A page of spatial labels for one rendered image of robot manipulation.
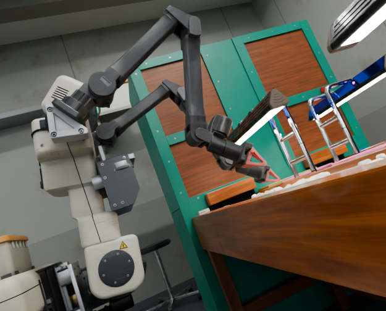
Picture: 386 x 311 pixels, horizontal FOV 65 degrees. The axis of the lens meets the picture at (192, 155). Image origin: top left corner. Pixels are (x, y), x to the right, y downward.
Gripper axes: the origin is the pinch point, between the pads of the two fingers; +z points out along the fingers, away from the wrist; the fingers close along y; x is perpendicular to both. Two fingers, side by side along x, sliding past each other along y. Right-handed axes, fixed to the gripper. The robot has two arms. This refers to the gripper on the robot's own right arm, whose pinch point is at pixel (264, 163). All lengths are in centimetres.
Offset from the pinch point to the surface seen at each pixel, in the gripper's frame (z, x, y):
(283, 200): -4.5, 18.9, -33.8
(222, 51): -23, -95, 81
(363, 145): 88, -68, 81
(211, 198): 0, 3, 75
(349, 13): -2.8, -26.7, -41.2
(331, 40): -2.5, -24.2, -34.5
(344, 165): 26.8, -8.9, -2.2
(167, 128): -38, -30, 82
